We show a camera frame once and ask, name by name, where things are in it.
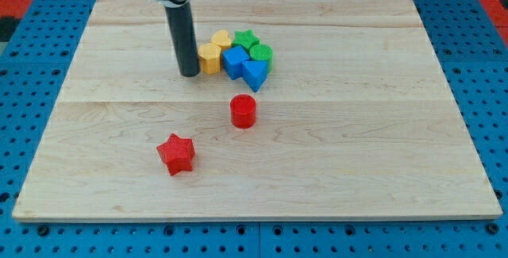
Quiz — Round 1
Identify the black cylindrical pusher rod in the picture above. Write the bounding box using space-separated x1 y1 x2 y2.
165 2 200 77

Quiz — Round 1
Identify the yellow hexagon block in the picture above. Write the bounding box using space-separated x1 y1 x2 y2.
198 43 221 75

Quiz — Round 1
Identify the yellow heart block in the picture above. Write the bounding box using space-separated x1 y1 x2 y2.
210 29 233 51

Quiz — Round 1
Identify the blue cube block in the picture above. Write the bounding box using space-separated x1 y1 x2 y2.
222 46 250 80

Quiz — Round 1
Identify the green star block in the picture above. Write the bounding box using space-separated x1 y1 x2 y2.
232 29 260 52

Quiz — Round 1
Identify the green cylinder block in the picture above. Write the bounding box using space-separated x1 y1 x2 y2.
248 44 273 73

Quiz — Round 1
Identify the blue triangle block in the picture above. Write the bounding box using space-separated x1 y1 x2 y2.
242 60 267 92

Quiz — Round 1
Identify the red cylinder block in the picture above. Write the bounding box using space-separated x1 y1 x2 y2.
230 94 256 129

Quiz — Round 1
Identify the red star block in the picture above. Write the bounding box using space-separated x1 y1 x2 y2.
156 133 195 176

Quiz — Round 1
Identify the light wooden board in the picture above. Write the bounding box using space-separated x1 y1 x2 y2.
12 0 502 223

